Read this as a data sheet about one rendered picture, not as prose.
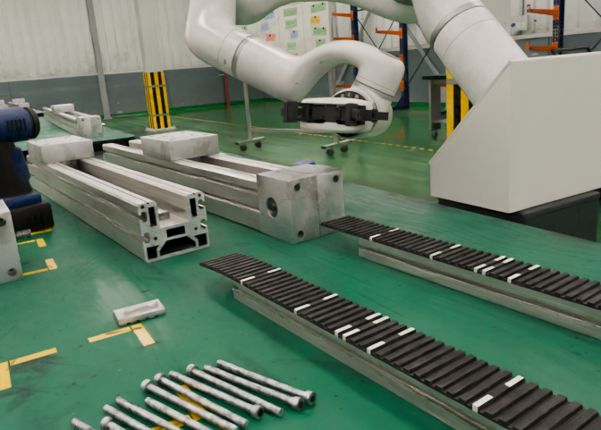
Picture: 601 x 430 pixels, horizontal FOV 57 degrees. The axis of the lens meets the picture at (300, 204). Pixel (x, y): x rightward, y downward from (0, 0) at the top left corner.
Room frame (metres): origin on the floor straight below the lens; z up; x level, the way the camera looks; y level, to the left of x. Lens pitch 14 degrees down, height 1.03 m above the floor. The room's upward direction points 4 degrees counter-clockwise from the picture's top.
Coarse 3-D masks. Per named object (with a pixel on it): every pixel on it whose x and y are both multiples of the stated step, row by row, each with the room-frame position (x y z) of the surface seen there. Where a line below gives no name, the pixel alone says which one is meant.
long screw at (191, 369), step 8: (192, 368) 0.43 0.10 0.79; (192, 376) 0.43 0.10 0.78; (200, 376) 0.42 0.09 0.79; (208, 376) 0.42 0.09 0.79; (216, 384) 0.41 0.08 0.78; (224, 384) 0.40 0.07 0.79; (232, 392) 0.40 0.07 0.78; (240, 392) 0.39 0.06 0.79; (248, 392) 0.39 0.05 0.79; (248, 400) 0.39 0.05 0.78; (256, 400) 0.38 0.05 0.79; (264, 400) 0.38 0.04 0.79; (264, 408) 0.37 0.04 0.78; (272, 408) 0.37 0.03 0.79; (280, 408) 0.37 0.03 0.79; (280, 416) 0.37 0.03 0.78
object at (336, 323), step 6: (348, 312) 0.46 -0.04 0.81; (354, 312) 0.46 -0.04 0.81; (360, 312) 0.47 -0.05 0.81; (366, 312) 0.46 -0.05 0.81; (372, 312) 0.46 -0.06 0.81; (336, 318) 0.45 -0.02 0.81; (342, 318) 0.45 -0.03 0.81; (348, 318) 0.45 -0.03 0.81; (354, 318) 0.45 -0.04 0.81; (360, 318) 0.45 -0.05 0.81; (324, 324) 0.44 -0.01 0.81; (330, 324) 0.45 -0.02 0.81; (336, 324) 0.44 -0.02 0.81; (342, 324) 0.44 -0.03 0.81; (348, 324) 0.44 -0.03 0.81; (330, 330) 0.43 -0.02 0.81
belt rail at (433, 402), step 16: (240, 288) 0.59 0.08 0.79; (256, 304) 0.55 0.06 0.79; (272, 304) 0.53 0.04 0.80; (272, 320) 0.53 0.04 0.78; (288, 320) 0.50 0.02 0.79; (304, 320) 0.48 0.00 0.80; (304, 336) 0.48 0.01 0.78; (320, 336) 0.47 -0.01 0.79; (336, 352) 0.44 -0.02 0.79; (352, 352) 0.43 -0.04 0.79; (368, 368) 0.41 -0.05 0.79; (384, 368) 0.40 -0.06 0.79; (384, 384) 0.39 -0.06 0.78; (400, 384) 0.38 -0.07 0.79; (416, 384) 0.37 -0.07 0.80; (416, 400) 0.37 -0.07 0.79; (432, 400) 0.35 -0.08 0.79; (448, 400) 0.34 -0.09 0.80; (448, 416) 0.34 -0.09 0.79; (464, 416) 0.34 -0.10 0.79; (480, 416) 0.32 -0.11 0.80
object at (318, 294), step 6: (306, 294) 0.51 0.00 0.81; (312, 294) 0.51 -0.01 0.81; (318, 294) 0.51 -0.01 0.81; (324, 294) 0.51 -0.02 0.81; (330, 294) 0.51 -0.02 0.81; (288, 300) 0.50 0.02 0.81; (294, 300) 0.50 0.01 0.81; (300, 300) 0.50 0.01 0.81; (306, 300) 0.50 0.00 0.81; (312, 300) 0.50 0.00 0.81; (282, 306) 0.50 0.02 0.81; (288, 306) 0.49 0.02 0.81; (294, 306) 0.49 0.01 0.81; (300, 306) 0.49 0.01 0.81
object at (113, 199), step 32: (32, 160) 1.34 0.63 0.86; (96, 160) 1.21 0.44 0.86; (64, 192) 1.10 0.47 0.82; (96, 192) 0.91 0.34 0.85; (128, 192) 0.83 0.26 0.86; (160, 192) 0.87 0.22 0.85; (192, 192) 0.80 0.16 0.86; (96, 224) 0.94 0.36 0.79; (128, 224) 0.79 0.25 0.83; (160, 224) 0.78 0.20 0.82; (192, 224) 0.79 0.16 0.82; (160, 256) 0.76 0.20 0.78
